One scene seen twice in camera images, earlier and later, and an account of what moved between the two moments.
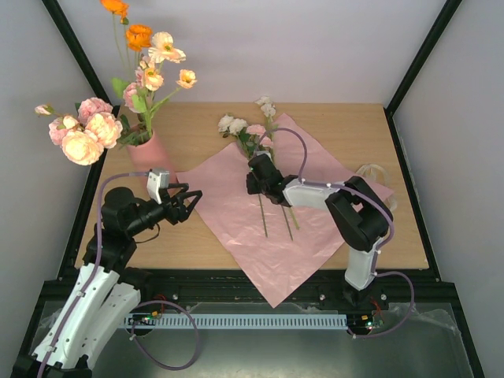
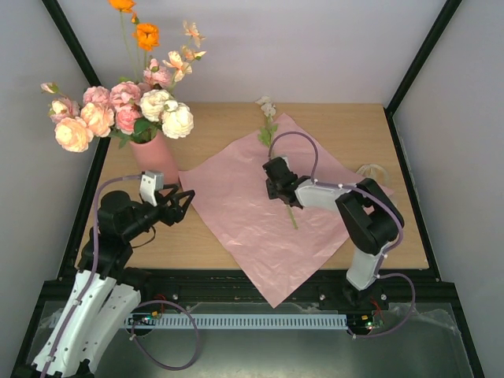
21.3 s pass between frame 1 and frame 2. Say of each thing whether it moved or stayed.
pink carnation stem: moved
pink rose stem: moved
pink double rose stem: moved
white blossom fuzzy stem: stayed
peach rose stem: moved
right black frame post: stayed
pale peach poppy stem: moved
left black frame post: stayed
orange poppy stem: moved
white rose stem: moved
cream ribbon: stayed
